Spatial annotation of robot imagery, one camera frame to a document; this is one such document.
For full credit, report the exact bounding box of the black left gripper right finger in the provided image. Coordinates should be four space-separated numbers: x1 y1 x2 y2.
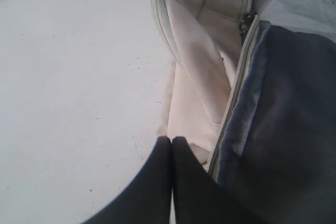
172 136 252 224

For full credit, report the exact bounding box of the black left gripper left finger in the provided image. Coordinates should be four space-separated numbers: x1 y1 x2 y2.
85 136 172 223

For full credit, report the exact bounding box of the beige fabric duffel bag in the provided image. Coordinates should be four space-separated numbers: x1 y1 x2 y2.
150 0 335 223

